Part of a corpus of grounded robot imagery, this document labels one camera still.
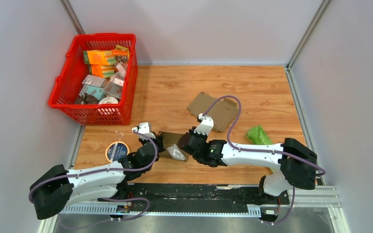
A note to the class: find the colourful snack packet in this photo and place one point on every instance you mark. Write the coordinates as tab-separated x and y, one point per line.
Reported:
121	54

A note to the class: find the teal box in basket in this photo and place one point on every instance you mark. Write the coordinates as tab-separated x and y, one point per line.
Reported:
97	92

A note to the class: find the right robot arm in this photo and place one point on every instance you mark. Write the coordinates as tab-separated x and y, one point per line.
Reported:
295	164

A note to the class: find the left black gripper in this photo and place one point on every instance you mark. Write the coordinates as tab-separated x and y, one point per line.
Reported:
158	140

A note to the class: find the grey packet in basket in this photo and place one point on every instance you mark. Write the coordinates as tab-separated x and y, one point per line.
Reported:
94	81

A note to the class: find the orange green box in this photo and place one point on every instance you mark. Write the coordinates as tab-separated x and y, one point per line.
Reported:
103	71
99	57

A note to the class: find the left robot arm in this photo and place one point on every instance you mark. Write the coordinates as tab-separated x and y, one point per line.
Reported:
60	187

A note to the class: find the green napa cabbage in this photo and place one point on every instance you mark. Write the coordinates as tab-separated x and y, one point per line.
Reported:
258	136

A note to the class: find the orange green box lower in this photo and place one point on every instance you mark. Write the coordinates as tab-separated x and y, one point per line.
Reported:
103	71

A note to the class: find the cardboard box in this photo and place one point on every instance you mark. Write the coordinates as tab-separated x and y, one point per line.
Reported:
170	139
223	112

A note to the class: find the clear packet in basket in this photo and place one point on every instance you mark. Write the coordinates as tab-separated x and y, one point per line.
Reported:
114	87

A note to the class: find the orange green box upper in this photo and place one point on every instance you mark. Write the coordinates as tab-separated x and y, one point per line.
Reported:
99	57

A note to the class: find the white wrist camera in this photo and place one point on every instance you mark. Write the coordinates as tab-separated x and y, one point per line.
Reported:
206	125
144	131

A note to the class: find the white tape roll in basket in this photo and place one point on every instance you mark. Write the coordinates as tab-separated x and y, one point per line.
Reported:
108	100

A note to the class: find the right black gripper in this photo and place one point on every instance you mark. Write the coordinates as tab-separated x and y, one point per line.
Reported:
204	136

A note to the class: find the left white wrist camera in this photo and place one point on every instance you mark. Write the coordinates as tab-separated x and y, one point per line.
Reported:
144	131

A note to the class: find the small white plastic packet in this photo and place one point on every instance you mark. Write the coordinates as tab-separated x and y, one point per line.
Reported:
176	153

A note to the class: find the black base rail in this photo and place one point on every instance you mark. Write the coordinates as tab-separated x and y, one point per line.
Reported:
195	200

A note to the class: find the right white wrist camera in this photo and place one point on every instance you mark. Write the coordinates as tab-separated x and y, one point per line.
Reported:
206	125

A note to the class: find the red plastic shopping basket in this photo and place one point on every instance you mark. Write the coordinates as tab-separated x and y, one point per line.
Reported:
69	83

